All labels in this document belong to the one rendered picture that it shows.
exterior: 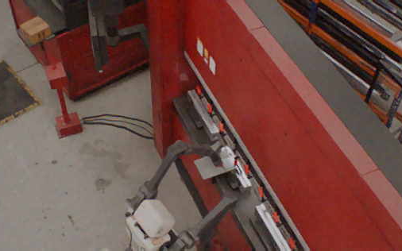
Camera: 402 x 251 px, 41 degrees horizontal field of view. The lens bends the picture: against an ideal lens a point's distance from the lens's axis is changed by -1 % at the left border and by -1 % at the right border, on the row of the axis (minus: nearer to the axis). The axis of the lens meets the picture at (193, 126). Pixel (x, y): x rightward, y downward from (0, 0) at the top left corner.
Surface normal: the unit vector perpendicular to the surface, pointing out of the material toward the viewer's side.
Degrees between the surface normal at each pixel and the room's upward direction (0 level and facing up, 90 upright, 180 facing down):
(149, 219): 48
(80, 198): 0
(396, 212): 0
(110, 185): 0
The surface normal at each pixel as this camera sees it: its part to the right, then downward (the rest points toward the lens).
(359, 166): 0.02, -0.65
